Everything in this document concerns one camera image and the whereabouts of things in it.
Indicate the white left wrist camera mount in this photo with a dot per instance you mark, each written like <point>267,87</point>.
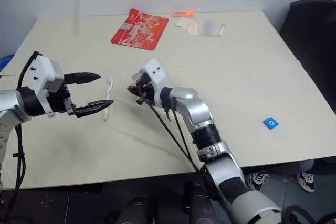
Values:
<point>43,70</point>

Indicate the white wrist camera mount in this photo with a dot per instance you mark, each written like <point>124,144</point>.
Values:
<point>43,70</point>
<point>156,74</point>

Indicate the dark rounded shape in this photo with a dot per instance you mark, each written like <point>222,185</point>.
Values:
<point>199,203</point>
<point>139,209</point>

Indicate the grey trouser legs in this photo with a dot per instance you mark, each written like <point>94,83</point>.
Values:
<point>288,167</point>

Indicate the black chair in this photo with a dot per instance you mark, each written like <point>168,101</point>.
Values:
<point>312,37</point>

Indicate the black white sneaker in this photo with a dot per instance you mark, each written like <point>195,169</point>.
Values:
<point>257,180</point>
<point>306,181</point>

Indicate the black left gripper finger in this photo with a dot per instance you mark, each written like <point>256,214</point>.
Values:
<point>82,78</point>
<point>93,107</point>

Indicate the orange marker pen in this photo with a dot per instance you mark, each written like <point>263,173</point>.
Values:
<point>183,13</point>

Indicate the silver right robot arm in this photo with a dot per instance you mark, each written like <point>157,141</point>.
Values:
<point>199,119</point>

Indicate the white toothbrush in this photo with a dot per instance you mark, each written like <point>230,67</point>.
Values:
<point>109,87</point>

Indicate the red snack package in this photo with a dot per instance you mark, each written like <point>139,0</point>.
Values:
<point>139,31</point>

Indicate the clear plastic bag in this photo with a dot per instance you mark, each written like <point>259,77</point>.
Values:
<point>211,27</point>

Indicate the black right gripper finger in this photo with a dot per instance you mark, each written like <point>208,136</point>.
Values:
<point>134,90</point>

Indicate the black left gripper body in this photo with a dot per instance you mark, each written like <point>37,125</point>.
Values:
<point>58,100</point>

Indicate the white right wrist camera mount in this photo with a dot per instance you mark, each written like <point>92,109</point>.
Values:
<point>156,74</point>

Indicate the blue square card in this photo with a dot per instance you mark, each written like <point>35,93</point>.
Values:
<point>270,123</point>

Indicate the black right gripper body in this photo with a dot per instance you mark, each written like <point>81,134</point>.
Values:
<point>149,91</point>

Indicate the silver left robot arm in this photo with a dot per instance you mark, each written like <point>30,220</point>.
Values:
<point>10,102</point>

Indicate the small white yellow stick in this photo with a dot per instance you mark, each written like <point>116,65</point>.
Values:
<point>222,29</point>

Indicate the blue round object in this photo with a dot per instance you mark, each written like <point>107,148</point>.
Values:
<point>5,61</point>

